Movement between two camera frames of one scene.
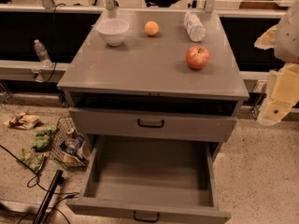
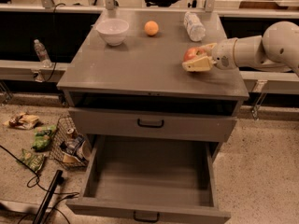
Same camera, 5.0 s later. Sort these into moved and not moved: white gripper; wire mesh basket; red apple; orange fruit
Moved: white gripper
Not moved: orange fruit; red apple; wire mesh basket
